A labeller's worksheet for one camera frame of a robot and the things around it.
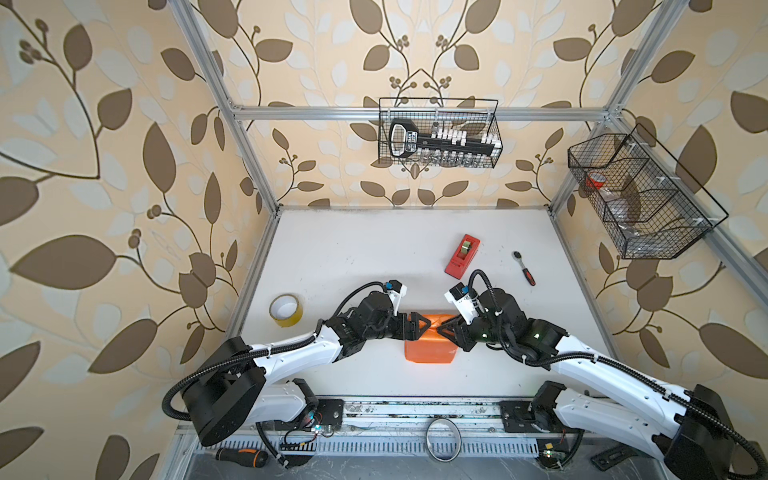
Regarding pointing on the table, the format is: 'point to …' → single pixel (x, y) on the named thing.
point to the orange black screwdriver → (247, 457)
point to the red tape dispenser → (462, 257)
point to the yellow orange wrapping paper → (433, 346)
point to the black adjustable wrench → (614, 456)
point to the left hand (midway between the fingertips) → (423, 324)
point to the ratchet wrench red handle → (518, 256)
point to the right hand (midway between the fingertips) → (442, 330)
